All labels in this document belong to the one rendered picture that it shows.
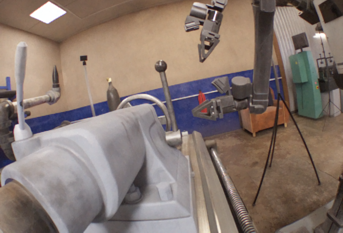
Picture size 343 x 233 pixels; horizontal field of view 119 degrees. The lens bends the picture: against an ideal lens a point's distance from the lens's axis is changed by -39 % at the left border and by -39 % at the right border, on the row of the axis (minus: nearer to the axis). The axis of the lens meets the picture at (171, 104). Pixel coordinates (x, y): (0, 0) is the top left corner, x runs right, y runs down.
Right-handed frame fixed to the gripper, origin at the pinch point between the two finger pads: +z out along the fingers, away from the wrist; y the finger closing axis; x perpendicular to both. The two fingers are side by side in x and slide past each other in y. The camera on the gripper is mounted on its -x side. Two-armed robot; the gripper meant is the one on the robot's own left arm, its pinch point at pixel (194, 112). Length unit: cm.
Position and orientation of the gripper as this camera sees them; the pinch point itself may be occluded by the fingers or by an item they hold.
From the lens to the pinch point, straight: 60.2
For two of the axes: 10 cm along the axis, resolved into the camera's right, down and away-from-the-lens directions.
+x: 2.1, 9.7, 0.7
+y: -0.7, 0.8, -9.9
